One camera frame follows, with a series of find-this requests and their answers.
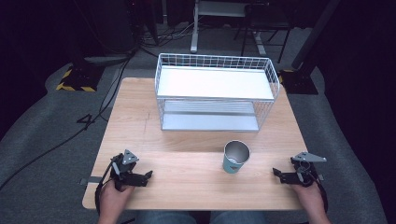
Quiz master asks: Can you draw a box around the person's left leg in jeans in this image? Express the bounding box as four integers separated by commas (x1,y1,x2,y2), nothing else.
134,210,198,224

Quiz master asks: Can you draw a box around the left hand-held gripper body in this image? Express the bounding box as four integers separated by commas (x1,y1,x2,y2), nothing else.
109,148,140,191

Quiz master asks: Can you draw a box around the yellow black striped stand base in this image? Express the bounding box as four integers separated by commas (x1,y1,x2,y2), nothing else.
277,68,319,95
55,63,106,93

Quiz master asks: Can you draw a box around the long black floor cable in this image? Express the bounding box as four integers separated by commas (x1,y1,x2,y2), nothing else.
0,54,135,191

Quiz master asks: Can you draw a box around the hand-held gripper cable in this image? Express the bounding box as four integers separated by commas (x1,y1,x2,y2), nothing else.
306,161,330,214
94,160,117,217

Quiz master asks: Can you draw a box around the white wire shelf rack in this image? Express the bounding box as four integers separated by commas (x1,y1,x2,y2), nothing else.
154,52,281,133

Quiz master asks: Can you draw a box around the dark slanted stand pole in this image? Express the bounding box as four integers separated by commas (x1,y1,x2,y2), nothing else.
290,0,343,70

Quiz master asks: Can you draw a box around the teal metal cup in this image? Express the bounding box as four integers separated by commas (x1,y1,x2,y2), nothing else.
221,139,252,175

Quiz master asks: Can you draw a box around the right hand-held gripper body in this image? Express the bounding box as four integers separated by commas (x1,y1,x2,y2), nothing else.
290,151,328,189

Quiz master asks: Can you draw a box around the bundle of floor cables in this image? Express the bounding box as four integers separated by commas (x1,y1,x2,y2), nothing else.
136,18,200,50

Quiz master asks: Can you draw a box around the white desk frame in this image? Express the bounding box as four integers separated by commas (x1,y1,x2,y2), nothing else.
190,0,269,57

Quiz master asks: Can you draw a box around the right hand-held gripper cable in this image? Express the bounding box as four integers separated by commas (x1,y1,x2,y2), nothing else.
306,161,330,214

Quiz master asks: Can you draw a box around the grey tape strip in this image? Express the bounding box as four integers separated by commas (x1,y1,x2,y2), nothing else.
78,175,104,187

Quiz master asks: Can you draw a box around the person's leg in jeans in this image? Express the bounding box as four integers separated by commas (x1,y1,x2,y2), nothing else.
134,210,198,224
209,210,266,224

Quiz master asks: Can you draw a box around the left hand-held gripper cable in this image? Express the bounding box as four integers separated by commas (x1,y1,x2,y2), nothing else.
94,160,117,217

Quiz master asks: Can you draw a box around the black metal chair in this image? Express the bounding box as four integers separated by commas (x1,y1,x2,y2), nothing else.
233,2,294,64

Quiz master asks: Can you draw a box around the person's right leg in jeans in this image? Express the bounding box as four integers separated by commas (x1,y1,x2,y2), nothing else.
209,210,266,224

